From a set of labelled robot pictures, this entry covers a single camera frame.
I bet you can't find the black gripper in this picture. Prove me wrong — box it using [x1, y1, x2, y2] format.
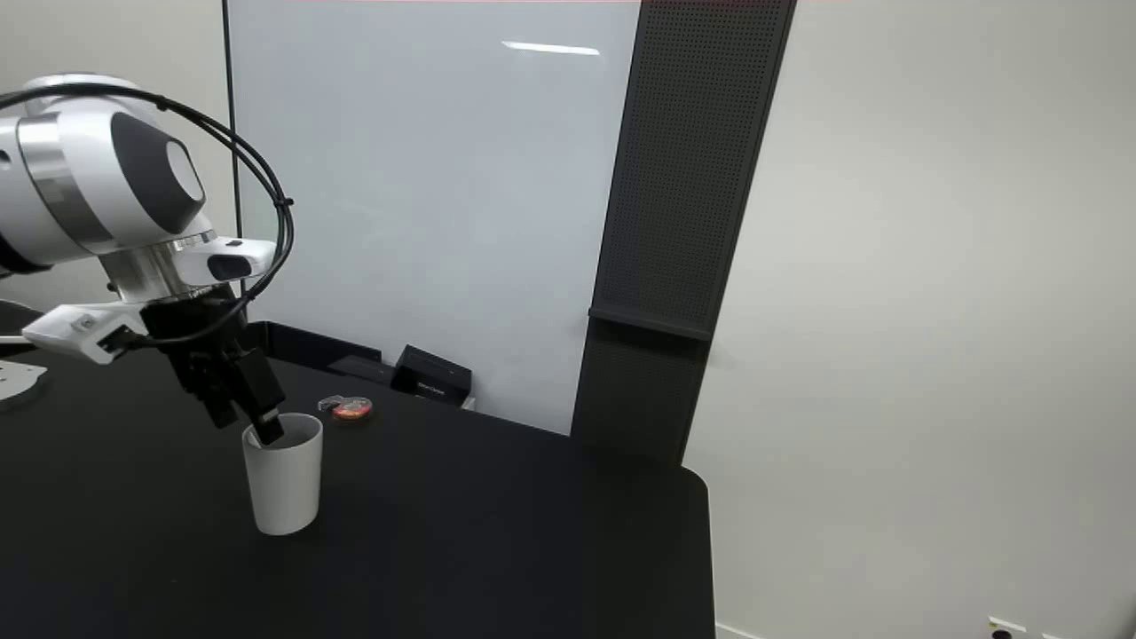
[144, 288, 286, 445]

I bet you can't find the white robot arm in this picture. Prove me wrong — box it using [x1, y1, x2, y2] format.
[0, 74, 296, 445]

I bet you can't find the white ceramic mug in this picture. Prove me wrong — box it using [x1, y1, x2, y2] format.
[242, 411, 322, 538]

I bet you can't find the orange tape roll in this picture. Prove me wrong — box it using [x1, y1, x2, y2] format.
[316, 394, 374, 423]

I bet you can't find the small black box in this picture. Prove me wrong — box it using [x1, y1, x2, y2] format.
[390, 346, 474, 405]

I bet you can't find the large whiteboard panel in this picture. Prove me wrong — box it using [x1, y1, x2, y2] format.
[229, 0, 640, 432]

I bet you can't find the dark vertical pillar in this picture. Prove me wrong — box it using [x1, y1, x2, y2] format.
[571, 0, 798, 465]

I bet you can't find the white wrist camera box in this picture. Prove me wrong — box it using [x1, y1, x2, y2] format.
[23, 303, 146, 367]

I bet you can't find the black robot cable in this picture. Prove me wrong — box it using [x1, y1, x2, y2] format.
[0, 80, 300, 351]

